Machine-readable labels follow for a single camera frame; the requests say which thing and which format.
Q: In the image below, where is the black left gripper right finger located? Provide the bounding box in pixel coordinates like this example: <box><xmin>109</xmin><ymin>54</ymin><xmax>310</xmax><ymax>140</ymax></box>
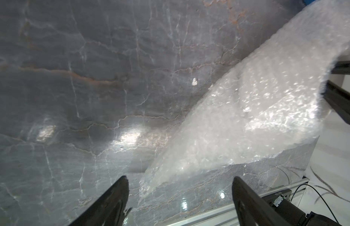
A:
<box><xmin>232</xmin><ymin>177</ymin><xmax>289</xmax><ymax>226</ymax></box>

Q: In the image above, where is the blue tape dispenser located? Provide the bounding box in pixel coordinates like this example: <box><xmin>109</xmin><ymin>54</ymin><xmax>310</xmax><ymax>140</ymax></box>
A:
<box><xmin>302</xmin><ymin>0</ymin><xmax>316</xmax><ymax>5</ymax></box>

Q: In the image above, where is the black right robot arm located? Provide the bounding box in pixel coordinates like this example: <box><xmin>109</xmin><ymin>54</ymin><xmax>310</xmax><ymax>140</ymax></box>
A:
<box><xmin>322</xmin><ymin>61</ymin><xmax>350</xmax><ymax>125</ymax></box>

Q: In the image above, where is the clear bubble wrap sheet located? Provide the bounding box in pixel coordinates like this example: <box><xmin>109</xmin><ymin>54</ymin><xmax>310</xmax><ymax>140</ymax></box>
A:
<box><xmin>140</xmin><ymin>1</ymin><xmax>350</xmax><ymax>199</ymax></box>

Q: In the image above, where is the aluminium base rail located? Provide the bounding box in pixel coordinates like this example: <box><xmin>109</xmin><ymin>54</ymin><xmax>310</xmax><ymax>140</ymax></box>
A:
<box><xmin>166</xmin><ymin>178</ymin><xmax>309</xmax><ymax>226</ymax></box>

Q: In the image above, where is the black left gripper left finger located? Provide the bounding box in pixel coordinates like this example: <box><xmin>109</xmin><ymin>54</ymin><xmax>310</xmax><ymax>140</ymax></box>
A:
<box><xmin>70</xmin><ymin>176</ymin><xmax>132</xmax><ymax>226</ymax></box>

